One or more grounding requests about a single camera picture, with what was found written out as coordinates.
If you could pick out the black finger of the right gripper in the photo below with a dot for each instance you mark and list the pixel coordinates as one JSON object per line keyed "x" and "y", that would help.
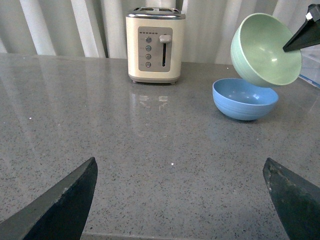
{"x": 308, "y": 34}

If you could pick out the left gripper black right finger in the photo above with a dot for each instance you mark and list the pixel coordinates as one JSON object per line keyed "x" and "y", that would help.
{"x": 296, "y": 201}

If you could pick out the white pleated curtain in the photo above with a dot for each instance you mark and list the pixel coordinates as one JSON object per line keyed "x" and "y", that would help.
{"x": 97, "y": 28}

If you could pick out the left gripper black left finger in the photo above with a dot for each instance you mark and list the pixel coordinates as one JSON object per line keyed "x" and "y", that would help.
{"x": 58, "y": 214}

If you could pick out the light green bowl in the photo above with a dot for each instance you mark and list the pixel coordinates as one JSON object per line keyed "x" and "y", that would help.
{"x": 257, "y": 52}

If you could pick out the cream toaster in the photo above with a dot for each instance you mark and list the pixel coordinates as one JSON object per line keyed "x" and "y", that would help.
{"x": 155, "y": 39}

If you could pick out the light blue bowl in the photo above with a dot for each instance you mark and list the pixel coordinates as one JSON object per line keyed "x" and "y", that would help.
{"x": 241, "y": 100}

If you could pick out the clear plastic food container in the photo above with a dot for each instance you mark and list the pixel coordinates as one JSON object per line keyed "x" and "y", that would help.
{"x": 310, "y": 70}

